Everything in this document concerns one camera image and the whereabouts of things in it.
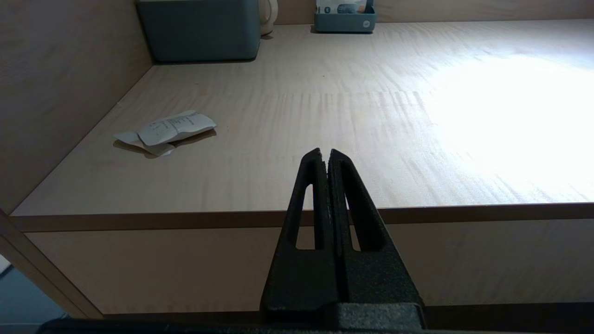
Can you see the small blue-grey tray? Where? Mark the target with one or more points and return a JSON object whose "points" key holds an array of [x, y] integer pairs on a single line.
{"points": [[345, 23]]}

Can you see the white sachet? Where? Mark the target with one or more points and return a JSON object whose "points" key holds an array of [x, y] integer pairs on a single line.
{"points": [[324, 7]]}

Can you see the grey-blue sachet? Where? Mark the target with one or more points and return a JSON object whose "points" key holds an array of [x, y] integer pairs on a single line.
{"points": [[351, 8]]}

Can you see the grey tissue box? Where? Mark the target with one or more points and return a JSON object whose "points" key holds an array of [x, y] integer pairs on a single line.
{"points": [[199, 30]]}

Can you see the crumpled white paper packet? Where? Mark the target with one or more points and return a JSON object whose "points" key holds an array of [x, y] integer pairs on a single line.
{"points": [[169, 131]]}

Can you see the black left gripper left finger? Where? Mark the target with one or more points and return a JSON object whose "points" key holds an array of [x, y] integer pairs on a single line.
{"points": [[301, 283]]}

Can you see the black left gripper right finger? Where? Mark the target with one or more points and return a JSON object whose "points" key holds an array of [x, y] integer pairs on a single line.
{"points": [[376, 278]]}

